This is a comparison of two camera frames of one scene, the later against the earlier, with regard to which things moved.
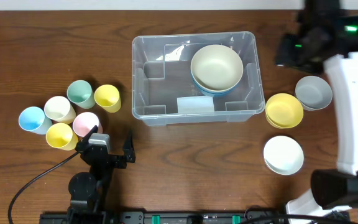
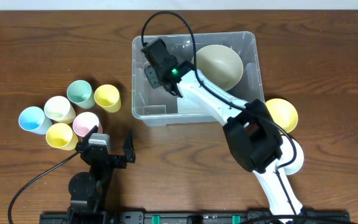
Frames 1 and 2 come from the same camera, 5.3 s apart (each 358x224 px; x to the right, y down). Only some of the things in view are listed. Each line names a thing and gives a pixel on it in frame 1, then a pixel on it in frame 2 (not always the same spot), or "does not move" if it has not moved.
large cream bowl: (216, 67) does not move
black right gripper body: (286, 54) -> (153, 76)
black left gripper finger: (86, 137) does not move
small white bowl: (283, 155) does not move
